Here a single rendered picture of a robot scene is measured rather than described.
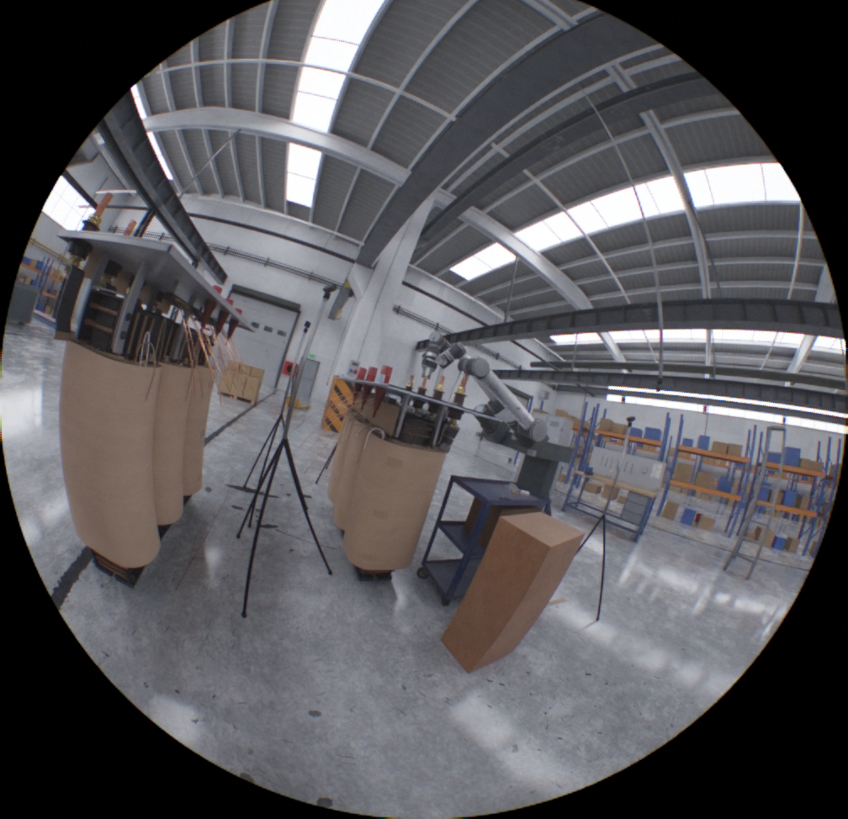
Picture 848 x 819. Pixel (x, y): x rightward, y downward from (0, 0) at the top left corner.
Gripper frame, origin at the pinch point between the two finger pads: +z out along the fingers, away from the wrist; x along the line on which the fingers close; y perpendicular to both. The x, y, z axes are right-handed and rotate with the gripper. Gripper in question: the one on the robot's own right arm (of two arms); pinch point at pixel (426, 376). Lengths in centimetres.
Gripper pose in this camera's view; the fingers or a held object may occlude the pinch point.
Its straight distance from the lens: 208.8
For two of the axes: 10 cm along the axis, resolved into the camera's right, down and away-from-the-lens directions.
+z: -2.7, 9.6, -0.5
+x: 8.1, 2.5, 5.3
